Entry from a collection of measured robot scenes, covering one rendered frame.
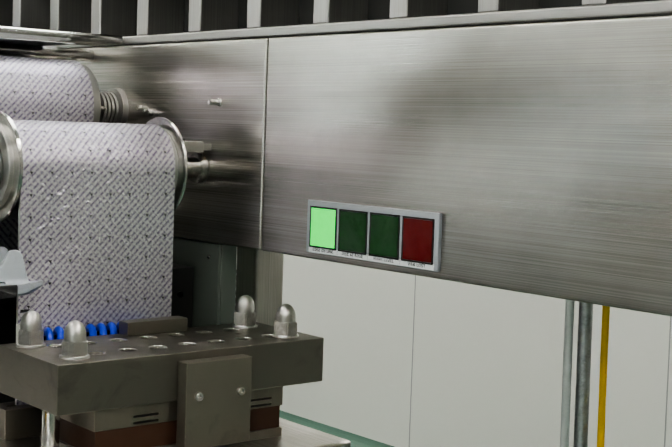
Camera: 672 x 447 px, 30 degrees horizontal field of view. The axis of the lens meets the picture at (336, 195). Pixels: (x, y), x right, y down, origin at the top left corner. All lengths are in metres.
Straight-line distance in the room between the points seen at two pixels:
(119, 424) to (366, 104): 0.50
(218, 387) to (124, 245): 0.27
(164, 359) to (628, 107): 0.65
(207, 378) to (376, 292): 3.53
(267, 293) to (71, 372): 0.63
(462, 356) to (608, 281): 3.45
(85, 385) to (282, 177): 0.41
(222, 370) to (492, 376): 3.12
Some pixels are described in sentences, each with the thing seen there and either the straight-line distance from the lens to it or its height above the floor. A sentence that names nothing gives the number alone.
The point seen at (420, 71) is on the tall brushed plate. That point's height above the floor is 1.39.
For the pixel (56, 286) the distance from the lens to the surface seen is 1.71.
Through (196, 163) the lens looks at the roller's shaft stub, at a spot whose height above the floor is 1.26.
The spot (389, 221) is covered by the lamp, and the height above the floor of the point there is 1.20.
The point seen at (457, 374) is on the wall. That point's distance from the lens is 4.80.
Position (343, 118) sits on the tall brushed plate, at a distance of 1.63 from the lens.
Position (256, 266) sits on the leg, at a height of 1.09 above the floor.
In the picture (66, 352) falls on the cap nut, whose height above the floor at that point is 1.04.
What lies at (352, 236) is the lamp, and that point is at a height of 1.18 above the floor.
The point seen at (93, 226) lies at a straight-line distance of 1.73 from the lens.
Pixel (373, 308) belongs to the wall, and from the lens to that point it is 5.11.
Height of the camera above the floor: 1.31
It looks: 3 degrees down
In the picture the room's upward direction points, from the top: 2 degrees clockwise
